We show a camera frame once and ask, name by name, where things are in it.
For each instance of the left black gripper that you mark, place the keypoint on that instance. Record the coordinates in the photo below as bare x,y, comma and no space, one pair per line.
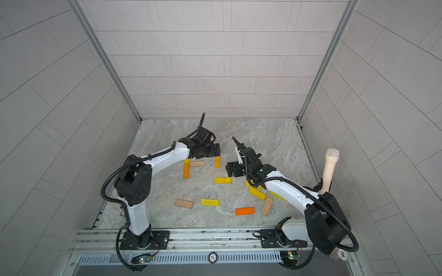
212,152

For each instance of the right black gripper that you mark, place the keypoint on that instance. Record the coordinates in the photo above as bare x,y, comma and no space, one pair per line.
236,168

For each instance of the tan block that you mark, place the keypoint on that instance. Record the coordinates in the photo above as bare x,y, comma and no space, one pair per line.
183,203
197,164
267,205

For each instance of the amber orange block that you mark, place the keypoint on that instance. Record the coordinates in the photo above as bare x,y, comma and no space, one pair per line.
217,163

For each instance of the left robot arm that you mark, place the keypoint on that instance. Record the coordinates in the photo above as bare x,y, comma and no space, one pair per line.
130,185

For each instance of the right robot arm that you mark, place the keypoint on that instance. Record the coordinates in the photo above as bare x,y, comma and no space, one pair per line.
326,225

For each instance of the beige microphone on stand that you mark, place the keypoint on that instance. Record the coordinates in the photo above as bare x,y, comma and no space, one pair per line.
331,158

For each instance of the right circuit board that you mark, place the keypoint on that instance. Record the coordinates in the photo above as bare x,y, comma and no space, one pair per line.
290,258

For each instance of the circuit board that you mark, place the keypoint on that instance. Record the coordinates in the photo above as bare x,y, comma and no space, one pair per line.
142,259
290,258

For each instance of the left circuit board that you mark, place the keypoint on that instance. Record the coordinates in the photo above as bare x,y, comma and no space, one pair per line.
142,259

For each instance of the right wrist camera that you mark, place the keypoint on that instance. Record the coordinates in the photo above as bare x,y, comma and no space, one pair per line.
240,155

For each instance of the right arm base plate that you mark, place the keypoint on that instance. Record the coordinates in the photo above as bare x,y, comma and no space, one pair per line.
279,238

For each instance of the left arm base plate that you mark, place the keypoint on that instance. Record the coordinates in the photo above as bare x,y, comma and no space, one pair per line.
146,241

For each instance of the aluminium rail frame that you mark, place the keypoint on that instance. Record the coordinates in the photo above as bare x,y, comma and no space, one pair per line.
171,240

